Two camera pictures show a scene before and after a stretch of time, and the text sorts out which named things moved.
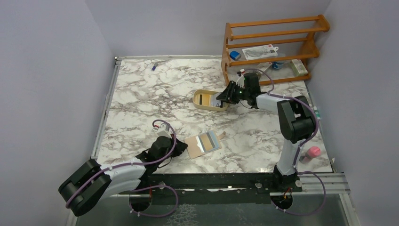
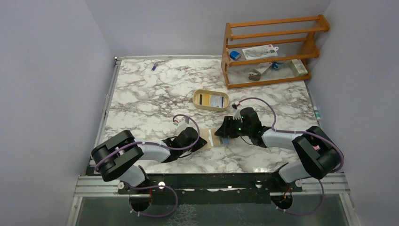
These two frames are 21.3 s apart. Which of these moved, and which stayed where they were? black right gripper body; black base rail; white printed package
Moved: black right gripper body
Stayed: black base rail; white printed package
